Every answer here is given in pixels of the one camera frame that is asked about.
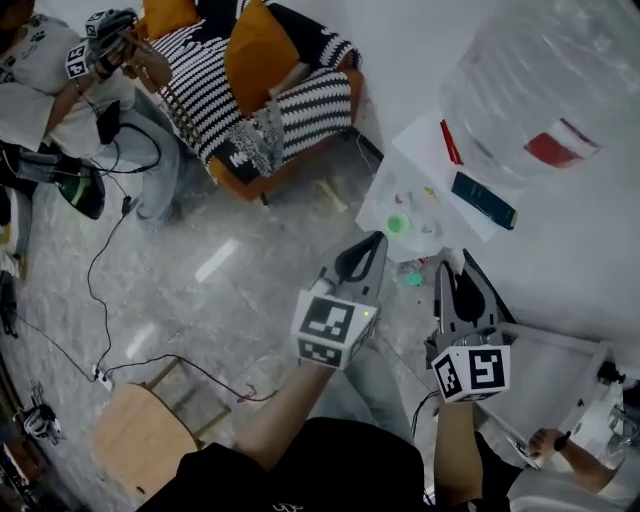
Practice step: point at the large clear water bottle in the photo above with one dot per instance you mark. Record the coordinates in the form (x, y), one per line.
(540, 75)

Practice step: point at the white crumpled tissue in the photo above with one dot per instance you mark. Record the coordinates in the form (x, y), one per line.
(454, 259)

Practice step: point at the small wooden plank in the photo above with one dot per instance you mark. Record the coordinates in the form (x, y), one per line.
(331, 196)

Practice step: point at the grey fringed throw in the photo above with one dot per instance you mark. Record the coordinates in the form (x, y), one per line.
(260, 140)

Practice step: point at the black white striped blanket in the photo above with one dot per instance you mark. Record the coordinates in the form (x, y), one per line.
(200, 75)

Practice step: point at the black wrist watch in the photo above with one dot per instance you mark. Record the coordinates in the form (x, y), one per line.
(562, 441)

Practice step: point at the person's left forearm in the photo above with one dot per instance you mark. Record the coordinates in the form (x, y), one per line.
(285, 420)

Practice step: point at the person's right forearm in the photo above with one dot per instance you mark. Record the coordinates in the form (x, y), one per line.
(455, 450)

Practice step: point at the black and green bag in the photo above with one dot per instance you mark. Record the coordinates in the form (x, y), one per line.
(82, 192)

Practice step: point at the white cabinet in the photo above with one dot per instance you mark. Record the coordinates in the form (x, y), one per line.
(545, 385)

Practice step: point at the black knob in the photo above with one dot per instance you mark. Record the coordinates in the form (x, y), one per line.
(610, 372)

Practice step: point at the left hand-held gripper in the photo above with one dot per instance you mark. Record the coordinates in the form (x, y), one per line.
(325, 320)

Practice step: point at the black rectangular box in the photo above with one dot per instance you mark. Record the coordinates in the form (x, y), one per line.
(482, 200)

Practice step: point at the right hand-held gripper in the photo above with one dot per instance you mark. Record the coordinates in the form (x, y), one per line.
(482, 370)

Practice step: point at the person's black shirt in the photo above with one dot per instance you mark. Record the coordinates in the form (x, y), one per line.
(325, 470)

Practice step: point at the white water dispenser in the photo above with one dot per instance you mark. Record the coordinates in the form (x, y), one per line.
(425, 165)

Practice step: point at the small packet in jaws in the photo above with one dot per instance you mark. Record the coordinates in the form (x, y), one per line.
(412, 263)

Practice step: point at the orange cushion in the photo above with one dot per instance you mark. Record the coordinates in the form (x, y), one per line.
(260, 65)
(170, 15)

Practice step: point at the black waist pack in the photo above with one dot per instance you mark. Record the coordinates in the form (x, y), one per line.
(108, 122)

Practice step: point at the wooden chair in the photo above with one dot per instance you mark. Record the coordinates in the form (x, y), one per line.
(140, 440)

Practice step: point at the orange sofa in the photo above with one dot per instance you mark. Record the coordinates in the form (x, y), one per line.
(250, 182)

